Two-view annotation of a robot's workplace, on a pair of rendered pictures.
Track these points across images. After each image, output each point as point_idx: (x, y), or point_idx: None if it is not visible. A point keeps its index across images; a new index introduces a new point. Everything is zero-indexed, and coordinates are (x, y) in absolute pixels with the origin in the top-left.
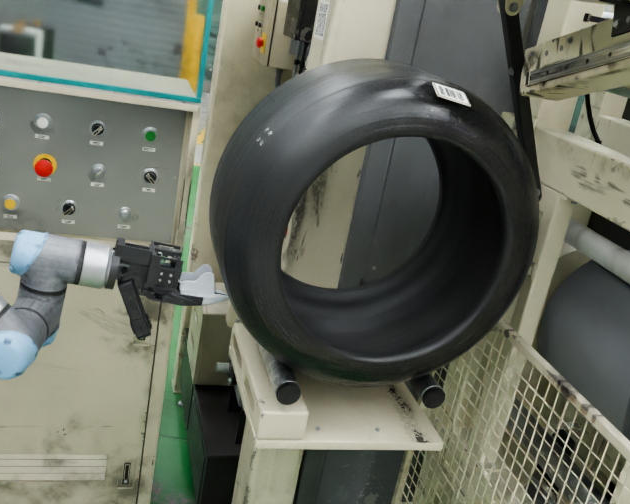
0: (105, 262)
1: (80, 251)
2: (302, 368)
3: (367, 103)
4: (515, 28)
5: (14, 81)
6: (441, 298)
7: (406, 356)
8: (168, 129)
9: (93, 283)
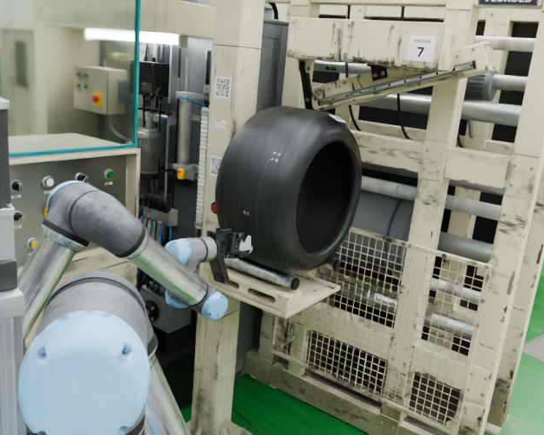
0: (215, 244)
1: (204, 242)
2: (296, 269)
3: (316, 130)
4: (308, 78)
5: (38, 158)
6: (306, 220)
7: (331, 248)
8: (117, 167)
9: (211, 258)
